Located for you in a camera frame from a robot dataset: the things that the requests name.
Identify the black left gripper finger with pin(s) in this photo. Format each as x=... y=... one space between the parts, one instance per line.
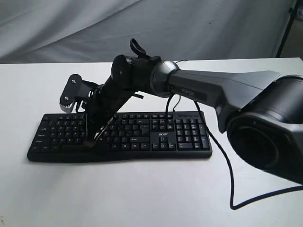
x=87 y=141

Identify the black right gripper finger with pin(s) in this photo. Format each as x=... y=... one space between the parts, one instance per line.
x=100 y=132

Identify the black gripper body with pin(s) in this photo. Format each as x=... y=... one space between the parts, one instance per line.
x=103 y=101

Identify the black Acer computer keyboard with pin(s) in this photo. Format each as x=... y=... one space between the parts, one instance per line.
x=131 y=135

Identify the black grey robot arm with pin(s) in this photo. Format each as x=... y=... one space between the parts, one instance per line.
x=261 y=112

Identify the grey backdrop cloth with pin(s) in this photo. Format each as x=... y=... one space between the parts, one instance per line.
x=53 y=31

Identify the black tripod stand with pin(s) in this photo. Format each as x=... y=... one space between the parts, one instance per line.
x=292 y=14

